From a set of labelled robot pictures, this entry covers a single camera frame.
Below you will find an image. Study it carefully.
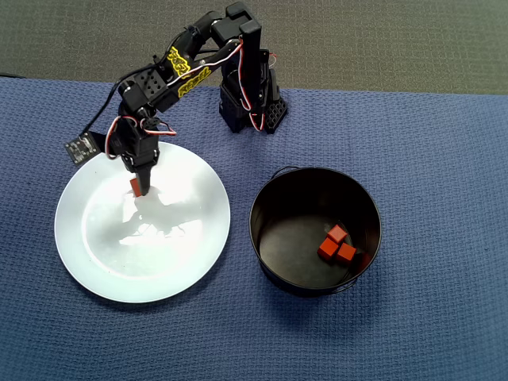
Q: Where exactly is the red white gripper servo wire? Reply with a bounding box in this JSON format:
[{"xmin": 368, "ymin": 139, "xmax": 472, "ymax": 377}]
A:
[{"xmin": 105, "ymin": 115, "xmax": 138, "ymax": 160}]

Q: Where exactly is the small camera circuit board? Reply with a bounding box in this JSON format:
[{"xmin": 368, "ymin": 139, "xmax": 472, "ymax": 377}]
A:
[{"xmin": 63, "ymin": 133, "xmax": 101, "ymax": 165}]

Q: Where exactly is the black metal bucket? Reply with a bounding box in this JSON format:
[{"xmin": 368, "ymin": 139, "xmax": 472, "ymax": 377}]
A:
[{"xmin": 248, "ymin": 165, "xmax": 383, "ymax": 298}]

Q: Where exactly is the white round plate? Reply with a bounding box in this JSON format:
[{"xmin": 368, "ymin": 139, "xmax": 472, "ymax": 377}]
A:
[{"xmin": 54, "ymin": 140, "xmax": 232, "ymax": 305}]

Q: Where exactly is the blue woven table cloth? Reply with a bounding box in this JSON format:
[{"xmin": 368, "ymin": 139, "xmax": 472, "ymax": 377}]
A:
[{"xmin": 0, "ymin": 77, "xmax": 508, "ymax": 381}]

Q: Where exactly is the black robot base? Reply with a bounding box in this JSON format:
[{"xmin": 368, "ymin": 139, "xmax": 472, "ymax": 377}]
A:
[{"xmin": 217, "ymin": 69, "xmax": 289, "ymax": 135}]

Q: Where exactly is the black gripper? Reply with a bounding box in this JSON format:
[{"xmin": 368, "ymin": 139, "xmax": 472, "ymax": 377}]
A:
[{"xmin": 106, "ymin": 117, "xmax": 162, "ymax": 198}]

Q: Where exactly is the black camera cable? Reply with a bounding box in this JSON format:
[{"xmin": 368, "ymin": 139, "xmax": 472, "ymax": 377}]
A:
[{"xmin": 81, "ymin": 75, "xmax": 132, "ymax": 138}]

